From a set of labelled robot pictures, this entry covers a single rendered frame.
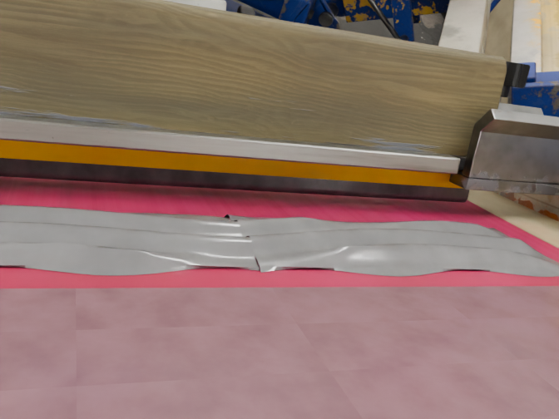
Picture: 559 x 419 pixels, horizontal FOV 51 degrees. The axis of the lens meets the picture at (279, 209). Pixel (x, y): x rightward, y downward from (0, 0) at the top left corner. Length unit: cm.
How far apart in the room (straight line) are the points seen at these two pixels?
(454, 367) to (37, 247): 16
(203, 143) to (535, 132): 21
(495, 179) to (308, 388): 25
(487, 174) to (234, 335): 24
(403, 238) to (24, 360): 20
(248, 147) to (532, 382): 18
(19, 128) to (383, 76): 20
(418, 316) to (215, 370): 9
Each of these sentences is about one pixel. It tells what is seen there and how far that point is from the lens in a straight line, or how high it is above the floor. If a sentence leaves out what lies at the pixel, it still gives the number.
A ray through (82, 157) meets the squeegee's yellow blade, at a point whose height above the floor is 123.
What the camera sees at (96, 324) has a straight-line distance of 20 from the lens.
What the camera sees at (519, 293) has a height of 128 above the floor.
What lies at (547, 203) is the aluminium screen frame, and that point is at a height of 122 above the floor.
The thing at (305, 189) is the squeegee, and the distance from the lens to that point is 36.
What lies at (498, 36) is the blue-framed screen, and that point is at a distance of 316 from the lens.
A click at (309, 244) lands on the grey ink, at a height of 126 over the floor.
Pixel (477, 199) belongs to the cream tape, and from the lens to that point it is 47.
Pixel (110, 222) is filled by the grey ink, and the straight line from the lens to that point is 28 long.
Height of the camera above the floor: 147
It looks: 46 degrees down
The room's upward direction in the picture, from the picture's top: 25 degrees clockwise
